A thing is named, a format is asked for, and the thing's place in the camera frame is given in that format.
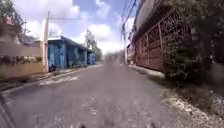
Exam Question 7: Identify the trees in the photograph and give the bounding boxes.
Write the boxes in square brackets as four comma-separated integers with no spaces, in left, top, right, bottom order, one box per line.
[84,29,104,63]

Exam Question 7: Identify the grey asphalt road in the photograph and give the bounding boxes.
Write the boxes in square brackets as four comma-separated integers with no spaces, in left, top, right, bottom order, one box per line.
[0,61,201,128]

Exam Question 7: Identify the red-brown lattice fence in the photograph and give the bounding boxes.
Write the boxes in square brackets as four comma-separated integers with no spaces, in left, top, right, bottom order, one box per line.
[125,0,194,73]

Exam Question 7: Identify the blue building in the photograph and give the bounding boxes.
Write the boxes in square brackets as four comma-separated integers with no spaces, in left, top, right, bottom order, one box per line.
[47,35,98,71]

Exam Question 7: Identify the pale pole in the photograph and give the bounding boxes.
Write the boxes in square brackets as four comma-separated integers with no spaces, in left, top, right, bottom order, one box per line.
[41,10,51,74]

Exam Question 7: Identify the dark green bush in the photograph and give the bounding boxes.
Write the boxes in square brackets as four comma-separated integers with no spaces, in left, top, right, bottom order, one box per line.
[163,0,224,88]

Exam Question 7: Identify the pale pavement strip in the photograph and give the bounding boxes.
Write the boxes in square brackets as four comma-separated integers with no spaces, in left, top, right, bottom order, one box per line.
[0,64,101,93]

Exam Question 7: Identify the gravel verge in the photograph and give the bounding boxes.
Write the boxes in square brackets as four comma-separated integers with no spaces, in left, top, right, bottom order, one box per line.
[128,63,224,128]

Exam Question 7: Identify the leafy tree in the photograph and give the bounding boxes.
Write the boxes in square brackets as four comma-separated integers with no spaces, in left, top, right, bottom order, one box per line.
[0,0,25,38]

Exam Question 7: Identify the overhead wires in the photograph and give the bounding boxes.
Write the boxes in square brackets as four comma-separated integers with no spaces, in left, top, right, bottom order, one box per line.
[119,0,138,41]

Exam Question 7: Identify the beige boundary wall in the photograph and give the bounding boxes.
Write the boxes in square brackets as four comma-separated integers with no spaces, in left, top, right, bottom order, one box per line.
[0,41,48,81]

